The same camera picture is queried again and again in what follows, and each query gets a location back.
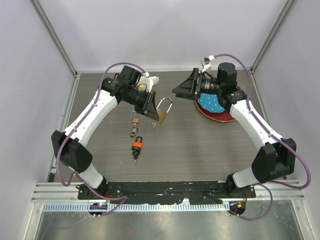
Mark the orange black padlock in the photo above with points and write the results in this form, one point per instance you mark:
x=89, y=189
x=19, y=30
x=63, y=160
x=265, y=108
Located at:
x=137, y=144

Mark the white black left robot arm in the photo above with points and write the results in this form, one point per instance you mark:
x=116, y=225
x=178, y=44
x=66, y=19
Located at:
x=132, y=85

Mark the dark red round plate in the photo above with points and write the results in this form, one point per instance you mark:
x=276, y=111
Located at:
x=224, y=117

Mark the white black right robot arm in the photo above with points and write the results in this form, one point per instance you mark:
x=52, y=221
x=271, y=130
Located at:
x=274, y=158

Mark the blue dotted dish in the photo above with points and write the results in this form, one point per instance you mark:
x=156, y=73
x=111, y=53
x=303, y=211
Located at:
x=210, y=103

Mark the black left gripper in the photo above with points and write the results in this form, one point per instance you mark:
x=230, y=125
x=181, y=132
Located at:
x=148, y=109

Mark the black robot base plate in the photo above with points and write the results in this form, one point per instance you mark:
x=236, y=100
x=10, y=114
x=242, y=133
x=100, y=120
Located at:
x=171, y=192

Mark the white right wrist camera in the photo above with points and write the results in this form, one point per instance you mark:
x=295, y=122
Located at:
x=206, y=63

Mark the small brass padlock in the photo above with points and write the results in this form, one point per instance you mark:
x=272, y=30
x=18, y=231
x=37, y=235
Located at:
x=135, y=120

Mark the large brass padlock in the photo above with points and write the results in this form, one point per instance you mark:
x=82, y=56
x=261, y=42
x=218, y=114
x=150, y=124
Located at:
x=161, y=113

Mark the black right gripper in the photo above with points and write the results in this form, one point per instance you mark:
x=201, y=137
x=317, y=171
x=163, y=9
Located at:
x=192, y=86

